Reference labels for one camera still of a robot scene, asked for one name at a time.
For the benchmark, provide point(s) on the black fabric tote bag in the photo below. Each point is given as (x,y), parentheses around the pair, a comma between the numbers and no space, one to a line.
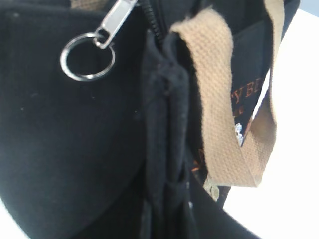
(151,149)

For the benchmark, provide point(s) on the silver zipper pull with ring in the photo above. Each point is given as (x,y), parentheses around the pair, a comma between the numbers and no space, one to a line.
(102,38)

